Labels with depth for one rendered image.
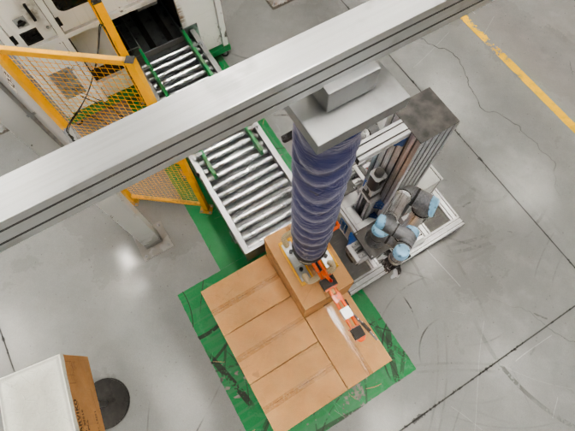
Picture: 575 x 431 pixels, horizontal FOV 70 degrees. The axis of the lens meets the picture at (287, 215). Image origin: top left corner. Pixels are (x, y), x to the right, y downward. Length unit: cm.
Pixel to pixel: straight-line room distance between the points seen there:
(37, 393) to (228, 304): 134
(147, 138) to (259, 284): 251
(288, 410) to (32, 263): 277
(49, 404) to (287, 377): 155
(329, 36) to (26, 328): 394
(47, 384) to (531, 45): 574
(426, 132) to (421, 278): 212
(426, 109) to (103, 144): 170
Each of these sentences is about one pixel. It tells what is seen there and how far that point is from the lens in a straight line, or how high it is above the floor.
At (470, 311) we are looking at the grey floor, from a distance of 417.
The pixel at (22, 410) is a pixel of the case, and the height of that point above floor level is 102.
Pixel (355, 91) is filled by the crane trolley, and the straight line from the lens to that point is 113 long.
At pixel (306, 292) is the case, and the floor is 94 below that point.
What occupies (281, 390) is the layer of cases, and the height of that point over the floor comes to 54.
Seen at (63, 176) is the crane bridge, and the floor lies 305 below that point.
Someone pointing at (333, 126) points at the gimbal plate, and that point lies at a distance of 112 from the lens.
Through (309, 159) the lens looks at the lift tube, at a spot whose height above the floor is 260.
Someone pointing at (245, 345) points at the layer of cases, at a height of 54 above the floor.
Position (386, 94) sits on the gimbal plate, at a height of 288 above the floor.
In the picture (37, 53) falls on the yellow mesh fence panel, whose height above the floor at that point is 210.
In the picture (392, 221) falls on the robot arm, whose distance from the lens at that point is 214.
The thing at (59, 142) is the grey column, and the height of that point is 188.
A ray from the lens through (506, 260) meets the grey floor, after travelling 443.
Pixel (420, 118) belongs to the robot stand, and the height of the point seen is 203.
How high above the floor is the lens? 381
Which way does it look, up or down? 69 degrees down
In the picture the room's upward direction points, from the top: 1 degrees counter-clockwise
